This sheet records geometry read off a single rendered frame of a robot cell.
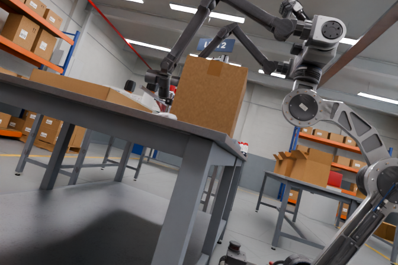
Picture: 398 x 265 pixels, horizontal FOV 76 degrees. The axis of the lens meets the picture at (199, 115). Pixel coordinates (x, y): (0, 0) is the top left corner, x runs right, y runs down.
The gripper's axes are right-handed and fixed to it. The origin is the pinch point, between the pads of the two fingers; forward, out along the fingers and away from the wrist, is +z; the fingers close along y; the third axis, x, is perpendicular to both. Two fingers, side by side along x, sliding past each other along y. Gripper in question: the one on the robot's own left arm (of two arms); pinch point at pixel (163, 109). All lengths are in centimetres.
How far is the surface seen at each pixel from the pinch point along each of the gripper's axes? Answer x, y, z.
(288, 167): -205, -103, 164
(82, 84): 60, -4, -39
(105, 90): 60, -12, -39
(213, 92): 26, -33, -30
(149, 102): -29.7, 24.9, 16.2
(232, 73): 20, -37, -37
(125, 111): 64, -21, -38
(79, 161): -42, 110, 114
